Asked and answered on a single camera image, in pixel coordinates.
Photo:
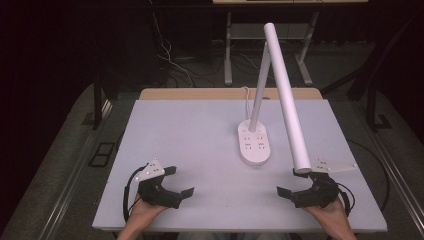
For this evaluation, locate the person's left hand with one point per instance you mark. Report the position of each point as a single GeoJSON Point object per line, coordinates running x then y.
{"type": "Point", "coordinates": [145, 211]}

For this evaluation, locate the white desk lamp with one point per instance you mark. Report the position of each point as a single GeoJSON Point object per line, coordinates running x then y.
{"type": "Point", "coordinates": [286, 100]}

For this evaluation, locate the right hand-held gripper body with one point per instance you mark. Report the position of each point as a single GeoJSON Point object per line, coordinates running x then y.
{"type": "Point", "coordinates": [321, 195]}

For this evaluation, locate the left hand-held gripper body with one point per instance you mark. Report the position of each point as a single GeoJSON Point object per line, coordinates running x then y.
{"type": "Point", "coordinates": [156, 195]}

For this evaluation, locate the person's right hand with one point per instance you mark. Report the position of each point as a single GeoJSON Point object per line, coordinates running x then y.
{"type": "Point", "coordinates": [325, 215]}

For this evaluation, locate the black floor frame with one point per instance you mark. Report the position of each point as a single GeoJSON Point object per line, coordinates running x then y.
{"type": "Point", "coordinates": [101, 154]}

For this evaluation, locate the grey metal table frame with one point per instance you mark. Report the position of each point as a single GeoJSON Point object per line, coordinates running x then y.
{"type": "Point", "coordinates": [228, 50]}

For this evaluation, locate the black metal stand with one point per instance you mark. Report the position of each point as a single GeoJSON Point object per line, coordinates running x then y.
{"type": "Point", "coordinates": [373, 100]}
{"type": "Point", "coordinates": [97, 103]}

